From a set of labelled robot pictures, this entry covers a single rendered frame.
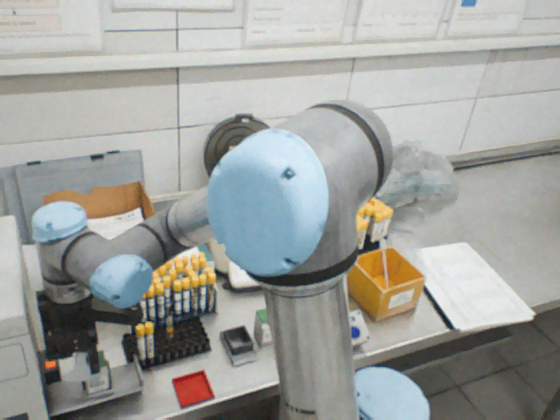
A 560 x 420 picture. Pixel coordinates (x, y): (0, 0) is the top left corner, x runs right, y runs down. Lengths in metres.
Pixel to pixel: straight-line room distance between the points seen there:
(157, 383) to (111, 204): 0.54
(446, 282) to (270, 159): 1.09
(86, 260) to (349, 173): 0.44
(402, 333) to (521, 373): 1.39
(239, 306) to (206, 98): 0.56
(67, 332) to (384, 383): 0.51
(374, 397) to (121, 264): 0.39
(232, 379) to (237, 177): 0.76
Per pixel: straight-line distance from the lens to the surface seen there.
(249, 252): 0.48
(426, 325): 1.37
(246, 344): 1.19
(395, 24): 1.69
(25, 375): 1.01
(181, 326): 1.24
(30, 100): 1.42
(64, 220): 0.84
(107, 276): 0.78
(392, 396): 0.80
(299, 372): 0.58
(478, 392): 2.51
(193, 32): 1.43
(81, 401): 1.11
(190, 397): 1.14
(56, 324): 0.97
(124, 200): 1.50
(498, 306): 1.48
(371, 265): 1.41
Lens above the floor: 1.79
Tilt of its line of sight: 34 degrees down
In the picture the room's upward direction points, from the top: 7 degrees clockwise
